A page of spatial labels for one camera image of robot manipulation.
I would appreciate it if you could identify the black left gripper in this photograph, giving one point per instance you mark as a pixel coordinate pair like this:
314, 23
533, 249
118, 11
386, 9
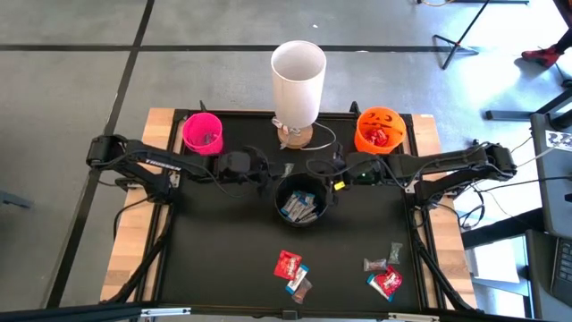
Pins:
237, 165

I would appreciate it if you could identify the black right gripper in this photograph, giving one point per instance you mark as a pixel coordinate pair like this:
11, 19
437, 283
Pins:
357, 167

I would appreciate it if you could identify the white blue Hershey's bar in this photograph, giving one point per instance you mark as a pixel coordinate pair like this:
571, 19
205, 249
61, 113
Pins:
310, 199
303, 208
309, 217
373, 282
298, 278
290, 203

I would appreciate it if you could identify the black jack-o'-lantern bucket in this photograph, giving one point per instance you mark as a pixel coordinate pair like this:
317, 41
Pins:
279, 201

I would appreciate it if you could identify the red Skittles packet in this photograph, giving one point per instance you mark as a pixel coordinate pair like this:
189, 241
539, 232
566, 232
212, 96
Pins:
383, 138
389, 281
371, 138
286, 264

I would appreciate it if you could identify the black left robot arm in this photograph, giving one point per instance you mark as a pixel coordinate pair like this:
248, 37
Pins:
147, 163

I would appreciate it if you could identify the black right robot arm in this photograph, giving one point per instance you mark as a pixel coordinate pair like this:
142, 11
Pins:
447, 163

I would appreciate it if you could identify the green clear wrapped candy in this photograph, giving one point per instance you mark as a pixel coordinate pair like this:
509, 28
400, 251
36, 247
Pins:
395, 252

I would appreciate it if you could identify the clear wrapper yellow-lettered candy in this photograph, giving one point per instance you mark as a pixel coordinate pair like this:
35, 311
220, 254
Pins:
302, 291

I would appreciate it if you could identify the yellow tag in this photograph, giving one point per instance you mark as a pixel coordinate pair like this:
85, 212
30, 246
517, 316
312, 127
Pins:
340, 185

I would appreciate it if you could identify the white shade table lamp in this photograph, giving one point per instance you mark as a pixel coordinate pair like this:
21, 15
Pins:
297, 89

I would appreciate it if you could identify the orange jack-o'-lantern bucket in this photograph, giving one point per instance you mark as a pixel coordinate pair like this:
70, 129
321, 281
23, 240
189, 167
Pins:
380, 117

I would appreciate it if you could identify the pink plastic bucket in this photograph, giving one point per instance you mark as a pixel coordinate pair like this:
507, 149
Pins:
192, 143

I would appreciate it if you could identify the black tripod stand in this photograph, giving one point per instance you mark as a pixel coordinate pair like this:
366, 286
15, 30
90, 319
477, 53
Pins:
456, 44

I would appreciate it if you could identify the black stand base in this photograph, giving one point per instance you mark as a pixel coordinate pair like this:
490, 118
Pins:
514, 115

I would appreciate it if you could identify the grey desk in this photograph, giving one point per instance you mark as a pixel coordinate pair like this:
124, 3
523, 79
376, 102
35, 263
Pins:
554, 188

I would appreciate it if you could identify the person's shoe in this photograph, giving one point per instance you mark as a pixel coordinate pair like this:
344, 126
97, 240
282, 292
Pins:
540, 57

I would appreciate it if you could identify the black laptop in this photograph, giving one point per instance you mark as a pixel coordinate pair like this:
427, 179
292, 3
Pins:
564, 268

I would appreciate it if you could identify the grey floor object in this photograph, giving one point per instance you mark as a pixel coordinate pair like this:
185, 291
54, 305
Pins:
15, 200

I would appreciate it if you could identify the person's leg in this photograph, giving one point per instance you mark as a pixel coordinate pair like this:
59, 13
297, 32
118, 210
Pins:
565, 40

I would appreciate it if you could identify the black frame brace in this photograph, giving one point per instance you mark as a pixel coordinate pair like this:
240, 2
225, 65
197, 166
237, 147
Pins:
203, 107
355, 109

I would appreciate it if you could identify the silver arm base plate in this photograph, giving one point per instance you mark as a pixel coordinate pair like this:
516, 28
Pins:
175, 181
410, 188

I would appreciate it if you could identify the silver frame bracket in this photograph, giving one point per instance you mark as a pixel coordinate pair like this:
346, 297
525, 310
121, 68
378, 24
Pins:
165, 312
413, 317

